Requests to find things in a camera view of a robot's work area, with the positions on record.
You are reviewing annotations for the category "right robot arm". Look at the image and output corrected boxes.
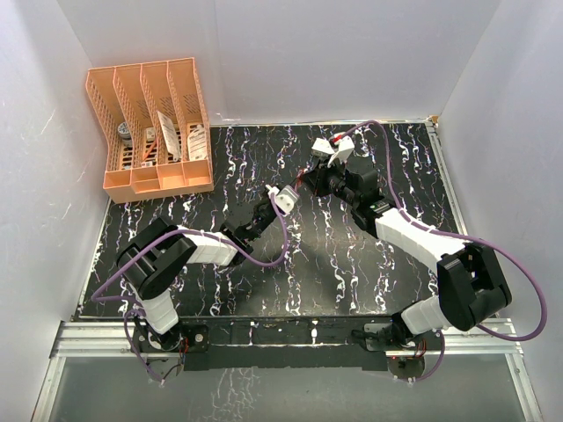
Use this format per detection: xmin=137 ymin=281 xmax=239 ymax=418
xmin=300 ymin=164 xmax=512 ymax=349

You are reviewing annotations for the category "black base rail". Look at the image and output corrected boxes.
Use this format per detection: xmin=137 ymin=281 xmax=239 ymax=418
xmin=133 ymin=316 xmax=443 ymax=376

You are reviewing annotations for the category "purple cable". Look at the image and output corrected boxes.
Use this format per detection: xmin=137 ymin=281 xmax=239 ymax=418
xmin=90 ymin=197 xmax=291 ymax=388
xmin=336 ymin=120 xmax=549 ymax=383

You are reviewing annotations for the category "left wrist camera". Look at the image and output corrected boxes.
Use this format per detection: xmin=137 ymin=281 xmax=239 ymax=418
xmin=266 ymin=185 xmax=300 ymax=215

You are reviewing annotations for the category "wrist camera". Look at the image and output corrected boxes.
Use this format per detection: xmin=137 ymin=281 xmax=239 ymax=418
xmin=266 ymin=185 xmax=300 ymax=215
xmin=327 ymin=135 xmax=355 ymax=167

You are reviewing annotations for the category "white cardboard box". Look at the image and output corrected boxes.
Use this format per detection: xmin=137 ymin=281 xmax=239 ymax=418
xmin=311 ymin=138 xmax=334 ymax=157

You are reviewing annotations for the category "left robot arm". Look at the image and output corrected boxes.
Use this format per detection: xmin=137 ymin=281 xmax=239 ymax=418
xmin=111 ymin=192 xmax=295 ymax=351

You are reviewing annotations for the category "white packet in organizer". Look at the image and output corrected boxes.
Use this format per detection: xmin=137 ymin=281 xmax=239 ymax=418
xmin=157 ymin=112 xmax=181 ymax=161

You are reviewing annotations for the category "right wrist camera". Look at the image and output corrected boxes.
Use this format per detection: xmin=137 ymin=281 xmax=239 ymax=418
xmin=327 ymin=135 xmax=355 ymax=167

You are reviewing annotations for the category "aluminium frame rail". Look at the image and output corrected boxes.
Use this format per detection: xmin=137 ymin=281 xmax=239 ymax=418
xmin=33 ymin=319 xmax=543 ymax=421

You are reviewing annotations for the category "orange plastic file organizer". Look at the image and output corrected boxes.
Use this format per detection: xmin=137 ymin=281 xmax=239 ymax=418
xmin=85 ymin=57 xmax=215 ymax=204

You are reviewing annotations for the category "round tin in organizer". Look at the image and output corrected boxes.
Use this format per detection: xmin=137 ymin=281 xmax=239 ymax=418
xmin=117 ymin=121 xmax=132 ymax=141

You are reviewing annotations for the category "white pouch in organizer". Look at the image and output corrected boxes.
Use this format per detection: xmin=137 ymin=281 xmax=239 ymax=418
xmin=186 ymin=125 xmax=208 ymax=161

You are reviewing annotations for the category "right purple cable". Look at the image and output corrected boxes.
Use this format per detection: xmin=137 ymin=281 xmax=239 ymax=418
xmin=336 ymin=120 xmax=549 ymax=383

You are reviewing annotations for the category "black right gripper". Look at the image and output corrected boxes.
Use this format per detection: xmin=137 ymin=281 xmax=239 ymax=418
xmin=301 ymin=154 xmax=359 ymax=207

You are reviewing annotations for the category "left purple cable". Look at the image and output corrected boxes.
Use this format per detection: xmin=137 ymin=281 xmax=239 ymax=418
xmin=90 ymin=197 xmax=291 ymax=388

